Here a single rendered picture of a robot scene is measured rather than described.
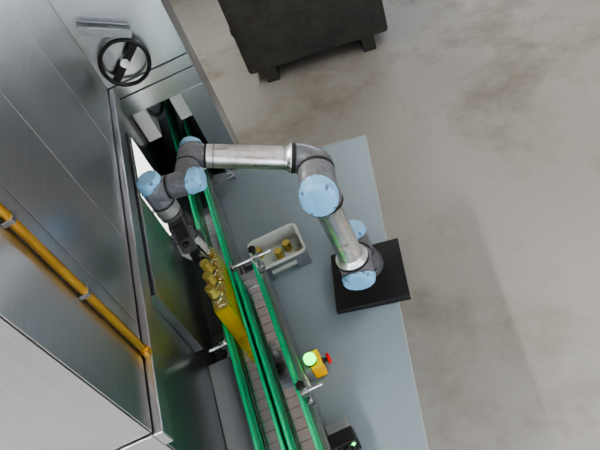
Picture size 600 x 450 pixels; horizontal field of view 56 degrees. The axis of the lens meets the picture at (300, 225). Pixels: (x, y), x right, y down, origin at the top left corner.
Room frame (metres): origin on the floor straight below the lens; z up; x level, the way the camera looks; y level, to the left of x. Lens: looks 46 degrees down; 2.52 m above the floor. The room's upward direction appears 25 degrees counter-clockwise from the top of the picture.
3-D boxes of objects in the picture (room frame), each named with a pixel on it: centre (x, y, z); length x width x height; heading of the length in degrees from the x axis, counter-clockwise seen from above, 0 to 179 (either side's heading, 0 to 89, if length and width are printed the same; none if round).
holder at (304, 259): (1.58, 0.15, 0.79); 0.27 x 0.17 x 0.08; 90
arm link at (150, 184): (1.37, 0.35, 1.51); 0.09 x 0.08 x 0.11; 75
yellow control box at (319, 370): (1.04, 0.16, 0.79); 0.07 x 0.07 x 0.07; 0
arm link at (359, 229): (1.35, -0.15, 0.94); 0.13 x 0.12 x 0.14; 165
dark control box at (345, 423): (0.76, 0.16, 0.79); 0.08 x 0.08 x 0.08; 0
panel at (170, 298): (1.61, 0.49, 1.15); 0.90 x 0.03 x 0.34; 0
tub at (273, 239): (1.59, 0.13, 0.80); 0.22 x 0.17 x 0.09; 90
